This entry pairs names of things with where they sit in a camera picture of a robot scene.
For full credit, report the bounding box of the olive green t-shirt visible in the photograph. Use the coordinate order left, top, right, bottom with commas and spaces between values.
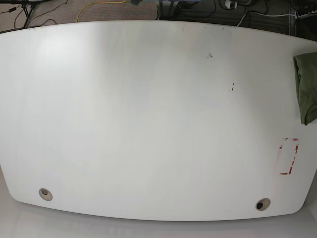
293, 52, 317, 125

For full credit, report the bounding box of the red tape rectangle marking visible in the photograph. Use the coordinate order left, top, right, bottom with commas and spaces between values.
277, 138, 299, 175

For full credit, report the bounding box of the black tripod stand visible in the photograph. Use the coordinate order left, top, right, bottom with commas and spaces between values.
0, 0, 51, 30

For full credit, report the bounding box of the white power strip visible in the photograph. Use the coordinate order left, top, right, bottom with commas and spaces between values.
295, 4, 317, 19

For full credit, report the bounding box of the yellow cable on floor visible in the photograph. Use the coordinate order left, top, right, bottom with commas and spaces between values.
76, 0, 129, 23

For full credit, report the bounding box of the right table cable grommet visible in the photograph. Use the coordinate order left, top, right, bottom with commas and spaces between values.
256, 198, 270, 211

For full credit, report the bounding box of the table cable grommet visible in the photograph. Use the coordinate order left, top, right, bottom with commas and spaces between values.
39, 188, 53, 201
256, 198, 270, 211

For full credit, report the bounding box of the left table cable grommet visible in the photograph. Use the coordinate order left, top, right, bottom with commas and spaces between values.
39, 188, 53, 201

